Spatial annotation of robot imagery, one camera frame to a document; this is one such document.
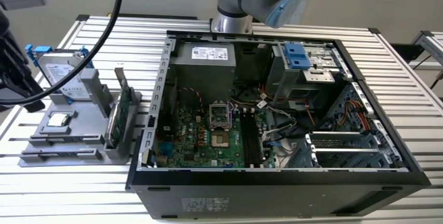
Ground RAM stick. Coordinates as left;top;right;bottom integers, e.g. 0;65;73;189
24;150;100;159
31;135;101;144

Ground RAM slot with white clips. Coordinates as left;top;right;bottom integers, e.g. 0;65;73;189
251;108;264;168
243;108;255;168

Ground hard disk in blue carrier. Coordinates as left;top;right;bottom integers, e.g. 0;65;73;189
24;44;95;104

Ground silver CPU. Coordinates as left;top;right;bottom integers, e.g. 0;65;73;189
47;114;72;127

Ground grey parts rack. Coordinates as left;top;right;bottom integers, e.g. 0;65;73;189
16;69;143;168

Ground green graphics card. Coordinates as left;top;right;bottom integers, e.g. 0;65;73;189
105;67;136;149

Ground blue VGA port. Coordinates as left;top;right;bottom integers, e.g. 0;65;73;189
159;142;173;156

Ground grey power supply unit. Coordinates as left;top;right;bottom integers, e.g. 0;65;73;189
169;41;238;105

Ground metal socket cover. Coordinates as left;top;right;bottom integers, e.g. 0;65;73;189
208;100;232;129

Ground green motherboard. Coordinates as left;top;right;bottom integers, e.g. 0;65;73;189
155;103;278;169

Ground CPU socket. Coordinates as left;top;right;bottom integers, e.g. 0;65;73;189
209;130;232;149

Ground metal optical drive cage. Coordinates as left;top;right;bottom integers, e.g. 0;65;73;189
266;41;354;105

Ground blue plastic drive latch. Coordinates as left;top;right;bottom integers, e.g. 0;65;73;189
282;43;310;69

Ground black open PC case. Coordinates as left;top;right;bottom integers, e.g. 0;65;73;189
124;30;432;220

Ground metal disk bay cage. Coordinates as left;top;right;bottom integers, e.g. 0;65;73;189
287;130;407;170

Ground aluminium slat side table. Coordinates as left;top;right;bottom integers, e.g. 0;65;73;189
408;30;443;71

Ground twisted coloured fan wire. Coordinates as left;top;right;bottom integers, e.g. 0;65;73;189
177;87;205;112

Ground orange wire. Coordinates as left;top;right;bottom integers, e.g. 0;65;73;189
303;99;316;126

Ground red orange yellow power wires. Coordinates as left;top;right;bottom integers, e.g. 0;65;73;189
338;100;376;134

